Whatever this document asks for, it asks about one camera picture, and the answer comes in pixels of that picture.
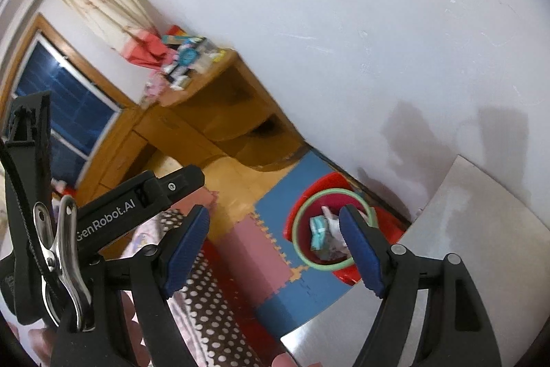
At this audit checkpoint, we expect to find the white plastic bag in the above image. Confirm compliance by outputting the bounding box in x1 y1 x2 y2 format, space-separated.
321 206 351 262

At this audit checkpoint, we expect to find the teal printed plastic wrapper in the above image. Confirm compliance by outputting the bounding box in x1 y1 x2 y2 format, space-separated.
309 216 333 251

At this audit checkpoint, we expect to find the pile of small boxes bottles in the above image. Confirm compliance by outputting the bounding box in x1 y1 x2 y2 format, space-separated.
161 25 228 90

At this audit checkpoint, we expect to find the wooden frame window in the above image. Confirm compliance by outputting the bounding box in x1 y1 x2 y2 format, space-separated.
0 14 134 196

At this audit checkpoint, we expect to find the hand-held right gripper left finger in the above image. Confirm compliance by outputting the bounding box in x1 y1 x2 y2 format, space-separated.
51 205 211 367

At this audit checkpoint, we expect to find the polka dot bedding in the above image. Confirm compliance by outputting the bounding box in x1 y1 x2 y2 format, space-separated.
99 208 263 367

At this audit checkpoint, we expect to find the person's left hand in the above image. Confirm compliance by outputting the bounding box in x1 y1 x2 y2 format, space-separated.
26 326 60 367

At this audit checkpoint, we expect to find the metal spring clip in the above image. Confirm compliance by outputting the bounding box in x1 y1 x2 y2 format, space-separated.
33 195 96 331

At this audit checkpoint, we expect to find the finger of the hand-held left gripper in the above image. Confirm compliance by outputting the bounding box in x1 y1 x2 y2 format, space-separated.
155 164 206 208

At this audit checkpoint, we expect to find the pink foam floor mat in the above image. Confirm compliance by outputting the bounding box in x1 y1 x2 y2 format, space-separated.
219 216 301 301
189 188 220 217

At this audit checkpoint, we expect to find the red foam floor mat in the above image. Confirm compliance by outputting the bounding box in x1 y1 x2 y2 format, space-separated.
202 240 280 355

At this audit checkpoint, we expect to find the wooden desk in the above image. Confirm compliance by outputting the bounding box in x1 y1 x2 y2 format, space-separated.
75 49 308 196

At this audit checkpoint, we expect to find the red bin with green rim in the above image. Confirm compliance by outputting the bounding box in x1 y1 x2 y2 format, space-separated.
284 172 411 287

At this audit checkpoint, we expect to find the blue foam floor mat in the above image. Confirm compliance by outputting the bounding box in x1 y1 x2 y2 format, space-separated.
253 154 340 241
253 264 362 353

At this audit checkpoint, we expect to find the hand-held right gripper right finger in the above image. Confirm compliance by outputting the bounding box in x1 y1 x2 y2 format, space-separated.
339 204 503 367

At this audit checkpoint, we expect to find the red cloth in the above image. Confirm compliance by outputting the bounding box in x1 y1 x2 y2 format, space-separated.
120 25 181 69

